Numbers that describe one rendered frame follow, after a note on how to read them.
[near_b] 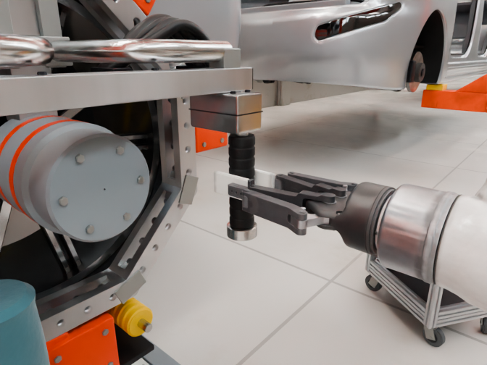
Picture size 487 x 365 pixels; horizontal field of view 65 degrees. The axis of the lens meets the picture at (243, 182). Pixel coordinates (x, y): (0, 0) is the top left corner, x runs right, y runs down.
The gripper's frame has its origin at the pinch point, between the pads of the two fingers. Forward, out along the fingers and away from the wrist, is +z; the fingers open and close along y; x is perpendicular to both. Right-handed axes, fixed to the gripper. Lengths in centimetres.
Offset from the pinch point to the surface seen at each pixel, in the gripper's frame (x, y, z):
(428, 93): -18, 342, 74
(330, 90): -66, 809, 430
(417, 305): -68, 90, -4
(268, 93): -56, 559, 425
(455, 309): -67, 94, -15
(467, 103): -24, 342, 41
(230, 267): -83, 82, 80
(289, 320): -83, 68, 36
